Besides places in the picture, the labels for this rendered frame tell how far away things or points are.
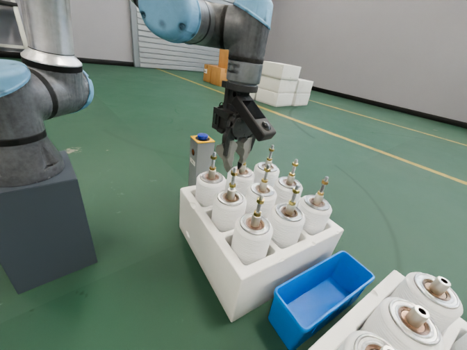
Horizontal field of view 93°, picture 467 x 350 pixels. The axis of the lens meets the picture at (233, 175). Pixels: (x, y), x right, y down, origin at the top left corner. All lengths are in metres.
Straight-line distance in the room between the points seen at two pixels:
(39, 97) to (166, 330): 0.60
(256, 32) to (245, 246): 0.45
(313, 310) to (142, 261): 0.53
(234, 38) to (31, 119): 0.45
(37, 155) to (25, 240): 0.21
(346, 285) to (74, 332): 0.75
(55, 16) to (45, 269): 0.60
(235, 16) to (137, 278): 0.70
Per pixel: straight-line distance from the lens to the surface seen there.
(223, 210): 0.60
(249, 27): 0.49
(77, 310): 0.76
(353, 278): 0.83
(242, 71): 0.49
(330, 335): 0.54
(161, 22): 0.37
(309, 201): 0.71
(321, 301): 0.80
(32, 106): 0.64
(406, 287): 0.63
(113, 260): 0.83
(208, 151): 0.84
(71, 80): 0.70
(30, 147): 0.65
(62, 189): 0.65
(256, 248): 0.55
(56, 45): 0.69
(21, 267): 0.78
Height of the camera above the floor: 0.62
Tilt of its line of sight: 29 degrees down
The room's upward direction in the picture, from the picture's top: 9 degrees clockwise
